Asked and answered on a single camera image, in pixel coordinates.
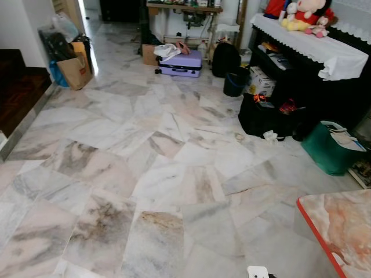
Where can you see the green plastic basket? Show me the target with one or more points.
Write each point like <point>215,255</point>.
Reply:
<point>324,153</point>

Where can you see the black piano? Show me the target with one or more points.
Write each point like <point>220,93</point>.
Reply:
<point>336,98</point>

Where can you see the marble top folding table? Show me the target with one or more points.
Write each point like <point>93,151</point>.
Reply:
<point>348,231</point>

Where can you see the white lace piano cover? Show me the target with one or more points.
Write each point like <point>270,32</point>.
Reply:
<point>324,52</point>

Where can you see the white crumpled tissue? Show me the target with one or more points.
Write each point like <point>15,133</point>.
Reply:
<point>271,135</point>

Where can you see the black duffel bag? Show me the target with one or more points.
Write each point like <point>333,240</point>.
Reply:
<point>261,119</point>

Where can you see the small pink doll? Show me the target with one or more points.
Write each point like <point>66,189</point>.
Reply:
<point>320,28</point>

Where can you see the white cardboard box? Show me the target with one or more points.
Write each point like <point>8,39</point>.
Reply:
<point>262,82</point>

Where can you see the yellow plush toy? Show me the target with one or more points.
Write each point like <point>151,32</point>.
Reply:
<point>294,24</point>

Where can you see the red haired plush doll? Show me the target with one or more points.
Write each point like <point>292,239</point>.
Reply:
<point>316,11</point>

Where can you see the dark plastic bucket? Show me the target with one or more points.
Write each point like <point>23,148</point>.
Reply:
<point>235,84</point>

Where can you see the red plush toy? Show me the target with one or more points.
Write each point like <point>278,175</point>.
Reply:
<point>275,8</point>

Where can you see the black backpack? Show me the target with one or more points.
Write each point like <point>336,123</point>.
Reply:
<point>226,61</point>

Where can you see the purple suitcase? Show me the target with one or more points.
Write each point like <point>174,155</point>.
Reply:
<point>182,65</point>

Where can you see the pink cloth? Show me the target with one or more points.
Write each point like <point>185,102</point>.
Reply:
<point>184,47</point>

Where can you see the white crumpled cloth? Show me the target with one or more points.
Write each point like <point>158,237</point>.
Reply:
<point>167,51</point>

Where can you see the wooden work table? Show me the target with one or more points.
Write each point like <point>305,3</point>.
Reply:
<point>185,8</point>

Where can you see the brown cardboard box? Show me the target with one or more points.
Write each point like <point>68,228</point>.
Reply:
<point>149,55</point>

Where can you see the brown paper bag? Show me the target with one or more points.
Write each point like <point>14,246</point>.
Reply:
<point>74,72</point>

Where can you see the blue bag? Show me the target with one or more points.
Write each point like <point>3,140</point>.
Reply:
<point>57,75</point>

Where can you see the clear plastic bag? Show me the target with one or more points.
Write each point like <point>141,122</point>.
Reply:
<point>65,28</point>

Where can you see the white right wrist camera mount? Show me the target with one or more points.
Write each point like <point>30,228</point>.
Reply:
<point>257,272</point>

